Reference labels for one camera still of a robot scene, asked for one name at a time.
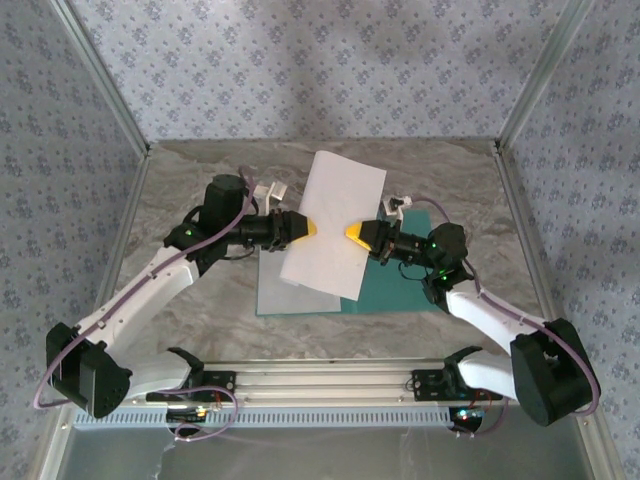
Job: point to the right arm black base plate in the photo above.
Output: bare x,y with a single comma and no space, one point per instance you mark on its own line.
430,385

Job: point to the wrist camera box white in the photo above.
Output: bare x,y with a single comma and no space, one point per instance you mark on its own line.
395,207
272,195

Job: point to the small circuit board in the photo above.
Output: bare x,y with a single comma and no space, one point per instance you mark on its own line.
467,415
192,414

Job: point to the aluminium frame post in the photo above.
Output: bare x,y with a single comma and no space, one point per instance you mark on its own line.
103,75
546,75

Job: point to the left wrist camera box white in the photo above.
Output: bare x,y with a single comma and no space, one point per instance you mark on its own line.
272,195

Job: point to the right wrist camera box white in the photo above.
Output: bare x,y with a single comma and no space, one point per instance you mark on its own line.
395,207

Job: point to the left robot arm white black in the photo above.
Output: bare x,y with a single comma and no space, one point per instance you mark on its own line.
140,295

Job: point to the white paper sheet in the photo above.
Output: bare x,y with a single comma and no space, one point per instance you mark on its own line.
280,300
340,200

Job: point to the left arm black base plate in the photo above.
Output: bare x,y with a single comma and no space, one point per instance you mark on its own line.
220,382

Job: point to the green paper folder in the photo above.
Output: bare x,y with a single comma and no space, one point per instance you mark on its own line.
395,290

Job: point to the aluminium table side rail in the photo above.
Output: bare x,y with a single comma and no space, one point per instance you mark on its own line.
127,210
517,200

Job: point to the steel panel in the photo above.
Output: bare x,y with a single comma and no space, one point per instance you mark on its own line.
325,455

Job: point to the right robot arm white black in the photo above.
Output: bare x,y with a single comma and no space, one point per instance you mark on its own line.
495,320

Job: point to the aluminium mounting rail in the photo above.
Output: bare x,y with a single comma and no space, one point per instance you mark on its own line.
325,385

